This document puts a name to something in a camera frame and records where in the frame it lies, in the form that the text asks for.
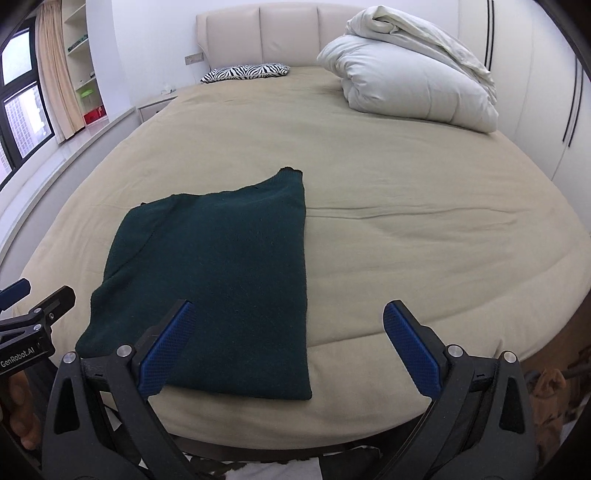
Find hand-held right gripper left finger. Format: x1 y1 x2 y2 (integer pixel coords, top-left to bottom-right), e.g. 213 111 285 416
41 299 197 480

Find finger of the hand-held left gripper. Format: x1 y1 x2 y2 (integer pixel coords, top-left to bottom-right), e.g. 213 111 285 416
0 278 31 311
28 285 76 333

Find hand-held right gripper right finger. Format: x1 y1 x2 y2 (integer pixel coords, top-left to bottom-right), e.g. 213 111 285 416
374 299 539 480

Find dark green knit sweater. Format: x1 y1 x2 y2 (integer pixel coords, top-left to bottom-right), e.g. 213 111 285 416
75 167 314 401

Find person's left hand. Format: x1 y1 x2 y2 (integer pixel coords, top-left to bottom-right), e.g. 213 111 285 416
0 369 43 451

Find bed with beige sheet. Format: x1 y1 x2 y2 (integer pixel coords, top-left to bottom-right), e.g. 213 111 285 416
0 65 591 460

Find brown crumpled cloth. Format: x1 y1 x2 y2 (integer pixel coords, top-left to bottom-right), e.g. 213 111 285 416
530 368 571 418

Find black framed window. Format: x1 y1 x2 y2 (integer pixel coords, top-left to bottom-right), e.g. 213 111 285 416
0 16 56 185

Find beige curtain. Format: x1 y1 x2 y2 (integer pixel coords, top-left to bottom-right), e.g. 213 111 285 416
36 0 78 145

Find white nightstand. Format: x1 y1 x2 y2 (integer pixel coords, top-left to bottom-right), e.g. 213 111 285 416
137 90 179 123

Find folded white duvet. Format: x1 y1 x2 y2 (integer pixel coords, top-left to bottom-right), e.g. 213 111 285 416
316 6 500 134

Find zebra print pillow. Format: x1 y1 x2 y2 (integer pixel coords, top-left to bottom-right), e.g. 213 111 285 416
200 63 291 85

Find white wardrobe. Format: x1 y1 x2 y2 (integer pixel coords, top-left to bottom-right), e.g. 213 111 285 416
457 0 591 185

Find beige padded headboard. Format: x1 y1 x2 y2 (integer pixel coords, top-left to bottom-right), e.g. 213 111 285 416
196 4 460 71

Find white wall shelf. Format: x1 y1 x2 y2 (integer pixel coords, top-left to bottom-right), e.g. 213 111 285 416
61 0 108 126

